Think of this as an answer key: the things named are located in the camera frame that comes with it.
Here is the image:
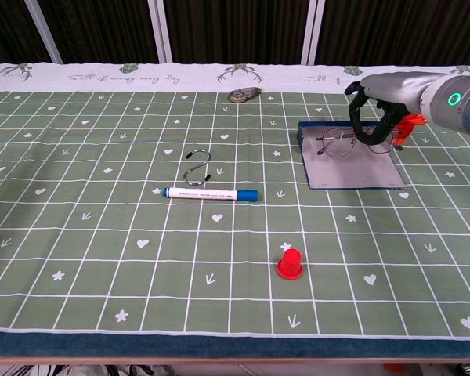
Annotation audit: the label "white blue marker pen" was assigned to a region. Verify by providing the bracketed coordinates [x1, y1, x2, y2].
[161, 186, 259, 204]

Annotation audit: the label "white partition post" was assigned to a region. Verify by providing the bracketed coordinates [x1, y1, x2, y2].
[23, 0, 64, 65]
[300, 0, 326, 66]
[146, 0, 172, 64]

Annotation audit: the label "green grid tablecloth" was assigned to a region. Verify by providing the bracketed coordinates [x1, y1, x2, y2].
[0, 61, 470, 360]

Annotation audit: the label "grey pouch blue edge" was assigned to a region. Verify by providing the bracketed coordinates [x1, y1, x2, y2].
[297, 120, 408, 191]

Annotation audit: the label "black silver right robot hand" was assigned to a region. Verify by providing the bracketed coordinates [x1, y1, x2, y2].
[344, 72, 436, 152]

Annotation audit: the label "orange lanyard strap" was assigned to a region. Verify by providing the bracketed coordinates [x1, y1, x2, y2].
[396, 113, 428, 143]

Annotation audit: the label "metal S hook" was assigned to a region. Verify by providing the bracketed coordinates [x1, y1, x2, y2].
[182, 150, 213, 186]

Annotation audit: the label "eyeglasses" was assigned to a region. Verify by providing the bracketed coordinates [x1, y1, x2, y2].
[316, 126, 404, 159]

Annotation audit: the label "red bottle cap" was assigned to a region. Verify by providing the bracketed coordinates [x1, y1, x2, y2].
[277, 248, 304, 281]

